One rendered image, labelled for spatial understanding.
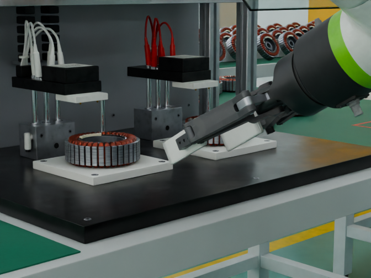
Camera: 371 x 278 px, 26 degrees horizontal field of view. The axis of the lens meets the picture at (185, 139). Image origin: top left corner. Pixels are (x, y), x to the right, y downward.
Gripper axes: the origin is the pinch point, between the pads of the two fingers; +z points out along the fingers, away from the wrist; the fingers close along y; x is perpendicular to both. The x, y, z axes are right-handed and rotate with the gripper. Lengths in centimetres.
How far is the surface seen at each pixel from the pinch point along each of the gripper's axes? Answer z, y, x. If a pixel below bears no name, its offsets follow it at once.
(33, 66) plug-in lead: 28.3, -1.5, 24.8
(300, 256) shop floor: 142, 168, -19
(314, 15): 213, 349, 118
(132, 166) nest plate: 17.1, 0.9, 2.9
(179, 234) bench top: 1.4, -9.0, -10.3
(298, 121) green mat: 37, 66, 9
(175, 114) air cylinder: 31.1, 26.3, 13.7
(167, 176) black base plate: 13.9, 3.7, -0.4
